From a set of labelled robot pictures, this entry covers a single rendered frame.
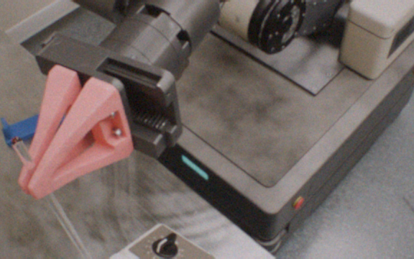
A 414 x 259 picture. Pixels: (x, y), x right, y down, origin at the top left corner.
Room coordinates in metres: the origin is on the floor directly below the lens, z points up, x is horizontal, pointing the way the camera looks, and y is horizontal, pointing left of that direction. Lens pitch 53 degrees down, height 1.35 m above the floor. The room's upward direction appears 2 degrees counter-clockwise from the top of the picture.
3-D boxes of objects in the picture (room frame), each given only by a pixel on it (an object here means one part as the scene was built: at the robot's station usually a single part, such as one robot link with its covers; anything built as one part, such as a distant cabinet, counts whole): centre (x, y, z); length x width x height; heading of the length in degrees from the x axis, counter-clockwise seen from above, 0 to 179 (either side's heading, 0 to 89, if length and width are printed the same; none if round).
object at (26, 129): (0.48, 0.28, 0.77); 0.10 x 0.03 x 0.04; 116
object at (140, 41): (0.25, 0.06, 1.10); 0.10 x 0.07 x 0.07; 60
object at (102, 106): (0.20, 0.10, 1.10); 0.09 x 0.07 x 0.07; 150
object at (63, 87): (0.19, 0.08, 1.10); 0.09 x 0.07 x 0.07; 150
